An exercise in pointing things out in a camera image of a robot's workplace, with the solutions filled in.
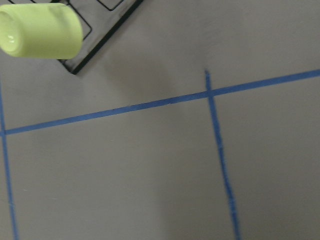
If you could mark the yellow plastic cup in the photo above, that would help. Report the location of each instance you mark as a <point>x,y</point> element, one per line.
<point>40,30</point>

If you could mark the black wire cup rack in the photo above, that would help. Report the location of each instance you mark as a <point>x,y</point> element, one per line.
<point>100,20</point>

